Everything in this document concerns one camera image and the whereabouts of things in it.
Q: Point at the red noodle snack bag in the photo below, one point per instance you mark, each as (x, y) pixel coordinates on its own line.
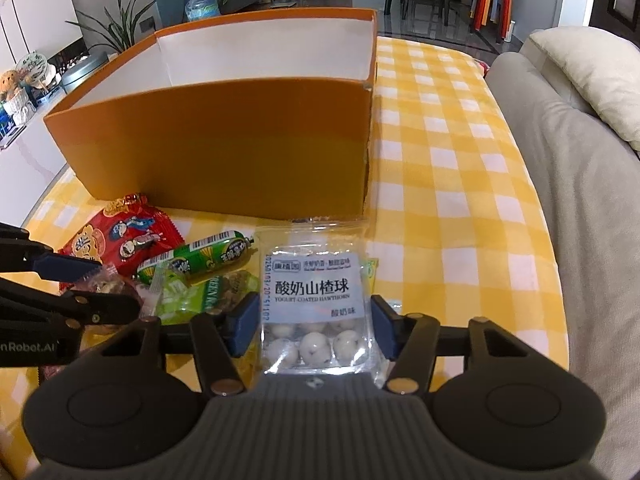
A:
(125, 233)

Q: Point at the clear hawthorn ball packet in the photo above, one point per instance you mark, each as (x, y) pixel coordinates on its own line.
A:
(315, 307)

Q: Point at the blue water jug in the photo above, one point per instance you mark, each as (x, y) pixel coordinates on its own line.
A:
(200, 9)

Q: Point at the stacked red orange stools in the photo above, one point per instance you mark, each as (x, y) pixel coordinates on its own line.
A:
(497, 11)

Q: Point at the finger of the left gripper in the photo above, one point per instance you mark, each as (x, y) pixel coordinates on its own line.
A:
(88, 308)
(18, 253)

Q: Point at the yellow checkered tablecloth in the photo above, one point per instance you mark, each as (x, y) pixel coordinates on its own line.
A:
(457, 229)

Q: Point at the orange cardboard box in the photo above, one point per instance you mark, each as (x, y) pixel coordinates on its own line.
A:
(264, 114)

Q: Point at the potted green plant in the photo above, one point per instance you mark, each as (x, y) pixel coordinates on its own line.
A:
(118, 29)

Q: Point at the green sausage stick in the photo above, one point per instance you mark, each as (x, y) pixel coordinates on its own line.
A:
(208, 254)

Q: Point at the grey sofa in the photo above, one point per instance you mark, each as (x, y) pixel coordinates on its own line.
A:
(587, 180)

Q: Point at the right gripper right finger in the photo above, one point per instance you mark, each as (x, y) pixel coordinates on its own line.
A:
(409, 342)

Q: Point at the green raisin snack packet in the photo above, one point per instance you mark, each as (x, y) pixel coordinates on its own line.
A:
(175, 300)

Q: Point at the beige cushion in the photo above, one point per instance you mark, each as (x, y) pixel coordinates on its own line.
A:
(603, 68)

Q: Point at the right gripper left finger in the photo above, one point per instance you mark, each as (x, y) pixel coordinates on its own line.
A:
(221, 338)

